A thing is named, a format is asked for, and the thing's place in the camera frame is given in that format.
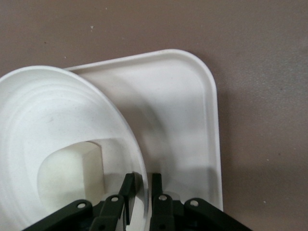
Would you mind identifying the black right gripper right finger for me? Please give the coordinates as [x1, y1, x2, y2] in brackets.
[150, 172, 251, 231]

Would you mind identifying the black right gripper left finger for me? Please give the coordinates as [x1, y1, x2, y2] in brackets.
[24, 172, 137, 231]

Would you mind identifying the white steamed bun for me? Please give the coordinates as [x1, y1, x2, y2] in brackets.
[37, 141, 104, 218]

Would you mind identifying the cream round plate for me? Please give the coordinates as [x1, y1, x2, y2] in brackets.
[0, 65, 147, 231]

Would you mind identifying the cream rectangular rabbit-print tray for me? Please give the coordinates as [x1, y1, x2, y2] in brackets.
[64, 49, 226, 212]

